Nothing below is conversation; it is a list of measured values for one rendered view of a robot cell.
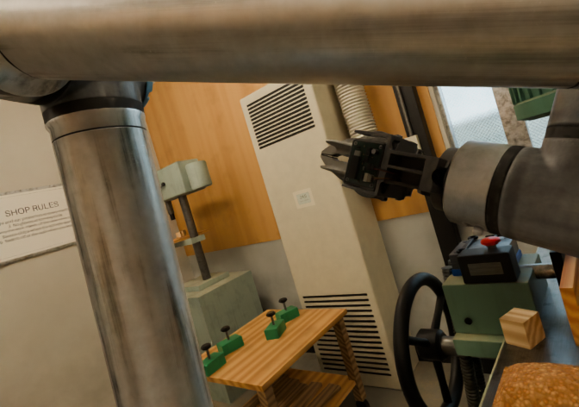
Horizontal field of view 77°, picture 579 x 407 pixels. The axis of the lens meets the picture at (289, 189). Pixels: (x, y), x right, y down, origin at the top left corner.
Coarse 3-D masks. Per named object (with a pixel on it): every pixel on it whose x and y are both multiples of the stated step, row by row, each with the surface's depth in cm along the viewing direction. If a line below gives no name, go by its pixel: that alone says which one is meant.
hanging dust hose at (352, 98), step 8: (336, 88) 195; (344, 88) 191; (352, 88) 190; (360, 88) 192; (344, 96) 192; (352, 96) 190; (360, 96) 190; (344, 104) 193; (352, 104) 190; (360, 104) 191; (368, 104) 192; (344, 112) 194; (352, 112) 190; (360, 112) 189; (368, 112) 192; (352, 120) 192; (360, 120) 190; (368, 120) 190; (352, 128) 192; (360, 128) 190; (368, 128) 190; (376, 128) 192; (352, 136) 193; (360, 136) 190
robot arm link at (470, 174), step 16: (464, 144) 37; (480, 144) 36; (496, 144) 36; (464, 160) 35; (480, 160) 34; (496, 160) 34; (448, 176) 36; (464, 176) 35; (480, 176) 34; (448, 192) 36; (464, 192) 35; (480, 192) 34; (448, 208) 37; (464, 208) 35; (480, 208) 34; (464, 224) 37; (480, 224) 35
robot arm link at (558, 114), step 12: (564, 96) 30; (576, 96) 29; (552, 108) 32; (564, 108) 30; (576, 108) 29; (552, 120) 31; (564, 120) 30; (576, 120) 29; (552, 132) 31; (564, 132) 30; (576, 132) 29
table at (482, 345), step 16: (544, 256) 79; (544, 304) 59; (560, 304) 58; (544, 320) 55; (560, 320) 54; (464, 336) 63; (480, 336) 61; (496, 336) 60; (560, 336) 50; (464, 352) 62; (480, 352) 60; (496, 352) 59; (512, 352) 50; (528, 352) 49; (544, 352) 48; (560, 352) 47; (576, 352) 46; (496, 368) 47; (496, 384) 44
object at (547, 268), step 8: (552, 256) 55; (560, 256) 54; (528, 264) 61; (536, 264) 60; (544, 264) 60; (552, 264) 55; (560, 264) 55; (536, 272) 60; (544, 272) 59; (552, 272) 58; (560, 272) 55; (560, 280) 55
